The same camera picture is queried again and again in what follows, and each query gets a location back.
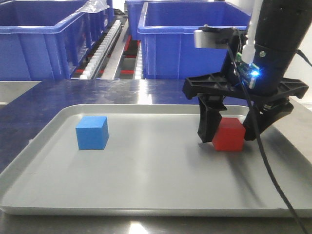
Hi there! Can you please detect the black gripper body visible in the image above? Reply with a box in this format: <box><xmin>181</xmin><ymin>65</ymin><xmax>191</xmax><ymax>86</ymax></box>
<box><xmin>182</xmin><ymin>43</ymin><xmax>310</xmax><ymax>109</ymax></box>

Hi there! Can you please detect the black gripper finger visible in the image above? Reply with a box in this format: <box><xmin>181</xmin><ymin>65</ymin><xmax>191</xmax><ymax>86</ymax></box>
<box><xmin>243</xmin><ymin>98</ymin><xmax>293</xmax><ymax>141</ymax></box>
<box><xmin>197</xmin><ymin>94</ymin><xmax>227</xmax><ymax>143</ymax></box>

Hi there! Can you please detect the red cube block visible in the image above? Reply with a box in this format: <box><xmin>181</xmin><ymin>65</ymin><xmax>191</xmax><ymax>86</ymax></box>
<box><xmin>212</xmin><ymin>117</ymin><xmax>246</xmax><ymax>152</ymax></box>

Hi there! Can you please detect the blue cube block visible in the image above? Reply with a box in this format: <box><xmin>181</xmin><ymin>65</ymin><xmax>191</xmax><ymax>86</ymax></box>
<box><xmin>76</xmin><ymin>116</ymin><xmax>109</xmax><ymax>150</ymax></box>

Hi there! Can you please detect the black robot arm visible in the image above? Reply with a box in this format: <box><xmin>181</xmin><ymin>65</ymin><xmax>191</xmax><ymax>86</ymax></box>
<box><xmin>183</xmin><ymin>0</ymin><xmax>312</xmax><ymax>143</ymax></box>

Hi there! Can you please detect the blue bin front right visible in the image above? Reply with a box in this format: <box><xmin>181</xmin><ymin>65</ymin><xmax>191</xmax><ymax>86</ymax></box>
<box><xmin>137</xmin><ymin>1</ymin><xmax>251</xmax><ymax>79</ymax></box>

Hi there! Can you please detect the blue bin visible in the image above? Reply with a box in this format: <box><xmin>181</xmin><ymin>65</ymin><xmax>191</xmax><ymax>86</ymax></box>
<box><xmin>125</xmin><ymin>0</ymin><xmax>215</xmax><ymax>41</ymax></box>
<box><xmin>0</xmin><ymin>0</ymin><xmax>106</xmax><ymax>81</ymax></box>
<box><xmin>137</xmin><ymin>1</ymin><xmax>251</xmax><ymax>79</ymax></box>

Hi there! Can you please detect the blue bin back right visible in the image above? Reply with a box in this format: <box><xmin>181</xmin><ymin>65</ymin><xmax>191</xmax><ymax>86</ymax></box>
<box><xmin>125</xmin><ymin>0</ymin><xmax>215</xmax><ymax>41</ymax></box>

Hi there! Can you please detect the grey metal tray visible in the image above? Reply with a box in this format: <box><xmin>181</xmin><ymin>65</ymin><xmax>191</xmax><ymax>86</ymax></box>
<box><xmin>0</xmin><ymin>104</ymin><xmax>312</xmax><ymax>217</ymax></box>

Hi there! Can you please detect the clear plastic bag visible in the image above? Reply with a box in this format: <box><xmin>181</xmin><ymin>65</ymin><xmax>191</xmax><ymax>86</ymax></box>
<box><xmin>78</xmin><ymin>0</ymin><xmax>110</xmax><ymax>14</ymax></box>

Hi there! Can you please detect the blue bin front left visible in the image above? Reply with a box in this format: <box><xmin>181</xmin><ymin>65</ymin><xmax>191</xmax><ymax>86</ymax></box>
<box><xmin>0</xmin><ymin>0</ymin><xmax>106</xmax><ymax>81</ymax></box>

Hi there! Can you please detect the black cable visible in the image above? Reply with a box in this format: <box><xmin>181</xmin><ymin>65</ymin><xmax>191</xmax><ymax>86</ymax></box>
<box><xmin>225</xmin><ymin>43</ymin><xmax>309</xmax><ymax>234</ymax></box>

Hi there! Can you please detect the white usb cable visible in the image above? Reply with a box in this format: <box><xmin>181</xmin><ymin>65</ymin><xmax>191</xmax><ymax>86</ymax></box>
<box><xmin>241</xmin><ymin>0</ymin><xmax>263</xmax><ymax>64</ymax></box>

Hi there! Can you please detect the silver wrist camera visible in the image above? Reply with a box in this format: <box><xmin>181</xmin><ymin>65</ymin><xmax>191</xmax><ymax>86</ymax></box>
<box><xmin>194</xmin><ymin>26</ymin><xmax>235</xmax><ymax>49</ymax></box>

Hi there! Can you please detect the white roller conveyor rail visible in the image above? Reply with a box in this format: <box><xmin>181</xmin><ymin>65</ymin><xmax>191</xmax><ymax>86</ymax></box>
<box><xmin>78</xmin><ymin>20</ymin><xmax>122</xmax><ymax>80</ymax></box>

